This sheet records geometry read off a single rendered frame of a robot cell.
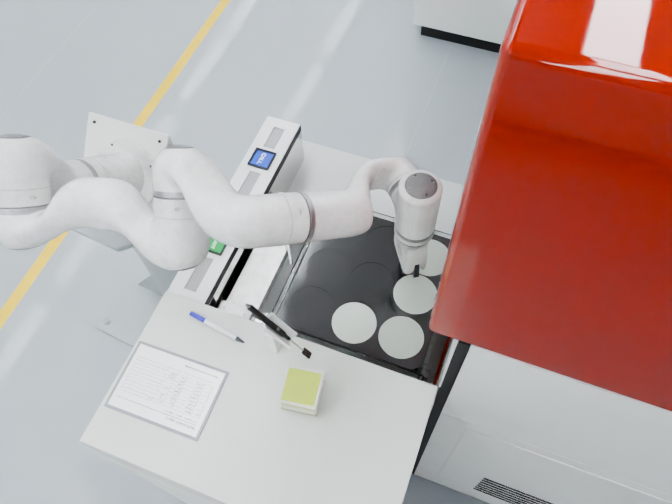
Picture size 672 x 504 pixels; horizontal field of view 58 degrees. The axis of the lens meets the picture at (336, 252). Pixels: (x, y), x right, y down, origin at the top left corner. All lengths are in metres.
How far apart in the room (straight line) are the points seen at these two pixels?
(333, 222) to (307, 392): 0.34
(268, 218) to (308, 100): 2.05
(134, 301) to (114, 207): 1.38
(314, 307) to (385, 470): 0.40
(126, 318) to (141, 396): 1.21
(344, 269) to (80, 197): 0.60
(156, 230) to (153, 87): 2.14
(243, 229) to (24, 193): 0.52
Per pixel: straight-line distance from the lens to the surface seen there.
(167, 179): 1.09
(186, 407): 1.29
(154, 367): 1.34
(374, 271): 1.44
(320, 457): 1.23
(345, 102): 3.00
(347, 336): 1.37
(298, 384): 1.20
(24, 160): 1.34
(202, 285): 1.40
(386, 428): 1.24
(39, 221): 1.30
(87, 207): 1.22
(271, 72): 3.17
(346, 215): 1.07
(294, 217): 1.02
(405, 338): 1.37
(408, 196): 1.14
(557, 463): 1.49
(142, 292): 2.54
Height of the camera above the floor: 2.17
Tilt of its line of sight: 60 degrees down
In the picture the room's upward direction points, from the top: 3 degrees counter-clockwise
